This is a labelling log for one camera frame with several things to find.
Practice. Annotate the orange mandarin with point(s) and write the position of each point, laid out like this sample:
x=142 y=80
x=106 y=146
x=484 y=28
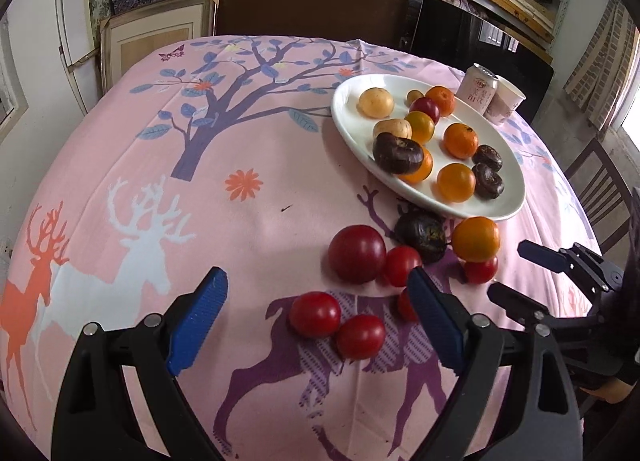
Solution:
x=424 y=172
x=461 y=140
x=476 y=238
x=442 y=100

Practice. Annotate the small red tomato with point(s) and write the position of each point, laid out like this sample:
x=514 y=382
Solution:
x=481 y=271
x=315 y=314
x=404 y=303
x=401 y=266
x=360 y=336

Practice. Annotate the yellow potato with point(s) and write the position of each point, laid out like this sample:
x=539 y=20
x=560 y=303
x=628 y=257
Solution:
x=376 y=102
x=392 y=128

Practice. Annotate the brown wooden board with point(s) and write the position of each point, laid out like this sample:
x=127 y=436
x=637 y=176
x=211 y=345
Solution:
x=310 y=11

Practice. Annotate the yellow-orange mandarin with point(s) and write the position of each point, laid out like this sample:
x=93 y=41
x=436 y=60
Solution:
x=456 y=182
x=420 y=127

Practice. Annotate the large dark red tomato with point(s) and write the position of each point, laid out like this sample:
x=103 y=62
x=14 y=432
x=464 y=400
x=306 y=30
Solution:
x=357 y=253

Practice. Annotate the wooden chair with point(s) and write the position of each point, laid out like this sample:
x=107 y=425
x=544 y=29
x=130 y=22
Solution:
x=600 y=181

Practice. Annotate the white leaning board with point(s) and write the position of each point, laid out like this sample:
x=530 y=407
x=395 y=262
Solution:
x=75 y=16

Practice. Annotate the paper cup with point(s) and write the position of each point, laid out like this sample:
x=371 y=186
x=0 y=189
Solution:
x=505 y=103

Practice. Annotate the wooden picture frame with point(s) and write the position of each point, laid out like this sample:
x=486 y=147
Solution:
x=150 y=41

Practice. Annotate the window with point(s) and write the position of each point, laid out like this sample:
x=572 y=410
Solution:
x=10 y=101

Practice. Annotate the person's right hand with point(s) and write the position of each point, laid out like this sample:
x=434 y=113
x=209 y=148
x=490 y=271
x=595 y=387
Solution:
x=607 y=391

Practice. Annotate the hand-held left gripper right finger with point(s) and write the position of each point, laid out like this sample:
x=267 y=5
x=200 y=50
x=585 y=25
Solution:
x=435 y=321

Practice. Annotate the black panel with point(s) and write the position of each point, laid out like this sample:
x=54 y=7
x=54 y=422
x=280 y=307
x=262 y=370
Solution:
x=450 y=31

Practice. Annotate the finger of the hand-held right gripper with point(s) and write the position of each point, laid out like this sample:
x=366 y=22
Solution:
x=515 y=303
x=542 y=256

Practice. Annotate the white plate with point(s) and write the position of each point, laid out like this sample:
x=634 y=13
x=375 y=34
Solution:
x=350 y=126

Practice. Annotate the pink printed tablecloth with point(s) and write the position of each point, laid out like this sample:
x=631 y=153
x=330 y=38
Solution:
x=275 y=151

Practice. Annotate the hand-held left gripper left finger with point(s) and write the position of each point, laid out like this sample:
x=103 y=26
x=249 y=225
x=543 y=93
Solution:
x=200 y=321

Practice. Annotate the pink drink can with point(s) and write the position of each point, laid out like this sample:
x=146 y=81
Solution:
x=475 y=88

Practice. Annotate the dark red plum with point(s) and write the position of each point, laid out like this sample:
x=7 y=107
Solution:
x=427 y=108

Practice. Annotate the tiny yellow-orange kumquat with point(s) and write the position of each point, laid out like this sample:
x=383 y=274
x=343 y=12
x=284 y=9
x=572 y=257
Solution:
x=414 y=97

